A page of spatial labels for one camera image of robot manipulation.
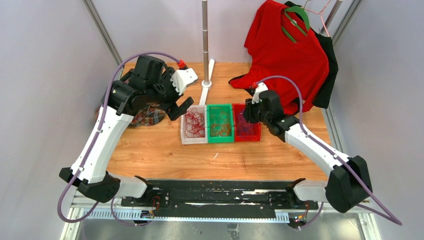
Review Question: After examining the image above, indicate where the orange cable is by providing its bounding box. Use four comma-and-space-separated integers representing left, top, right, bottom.
209, 109, 232, 138

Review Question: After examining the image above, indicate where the green plastic bin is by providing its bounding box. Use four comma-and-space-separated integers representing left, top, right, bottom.
206, 104, 235, 144

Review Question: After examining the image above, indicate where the red plastic bin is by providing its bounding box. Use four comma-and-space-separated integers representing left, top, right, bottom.
231, 103, 261, 142

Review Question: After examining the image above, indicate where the pink wire hanger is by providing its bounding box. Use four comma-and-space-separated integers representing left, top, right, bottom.
302, 0, 332, 37

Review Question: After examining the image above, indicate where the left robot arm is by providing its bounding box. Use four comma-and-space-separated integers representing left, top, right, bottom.
59, 55, 198, 207

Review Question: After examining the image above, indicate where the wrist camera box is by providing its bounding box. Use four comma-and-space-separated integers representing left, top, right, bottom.
170, 68, 198, 96
251, 82, 268, 105

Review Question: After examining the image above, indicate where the aluminium frame rail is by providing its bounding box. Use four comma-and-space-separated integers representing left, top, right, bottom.
82, 0, 122, 65

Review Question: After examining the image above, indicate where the black t-shirt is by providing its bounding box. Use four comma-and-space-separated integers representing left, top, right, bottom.
245, 0, 339, 110

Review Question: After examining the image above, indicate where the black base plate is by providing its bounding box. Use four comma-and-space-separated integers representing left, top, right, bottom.
120, 179, 319, 220

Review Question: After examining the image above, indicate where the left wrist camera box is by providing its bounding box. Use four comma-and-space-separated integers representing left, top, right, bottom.
170, 68, 198, 96

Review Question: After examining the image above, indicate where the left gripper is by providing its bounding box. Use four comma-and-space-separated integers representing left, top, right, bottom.
146, 67, 194, 120

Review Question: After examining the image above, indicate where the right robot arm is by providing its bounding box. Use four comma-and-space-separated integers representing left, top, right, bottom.
243, 90, 373, 213

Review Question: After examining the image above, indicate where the green hanger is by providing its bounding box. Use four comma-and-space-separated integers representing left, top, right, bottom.
281, 6, 311, 43

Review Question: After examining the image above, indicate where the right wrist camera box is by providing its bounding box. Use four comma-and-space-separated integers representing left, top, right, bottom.
251, 82, 268, 105

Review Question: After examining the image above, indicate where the red t-shirt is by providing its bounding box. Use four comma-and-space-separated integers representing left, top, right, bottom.
228, 0, 330, 119

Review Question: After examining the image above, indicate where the clothes rack pole with base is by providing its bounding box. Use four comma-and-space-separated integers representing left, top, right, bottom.
199, 0, 215, 105

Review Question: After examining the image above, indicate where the plaid shirt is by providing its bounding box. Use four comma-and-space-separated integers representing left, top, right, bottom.
95, 104, 167, 129

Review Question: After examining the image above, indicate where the white plastic bin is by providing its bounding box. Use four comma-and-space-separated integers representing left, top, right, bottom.
180, 105, 209, 145

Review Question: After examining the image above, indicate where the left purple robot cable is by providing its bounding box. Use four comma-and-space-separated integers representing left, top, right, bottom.
56, 51, 186, 228

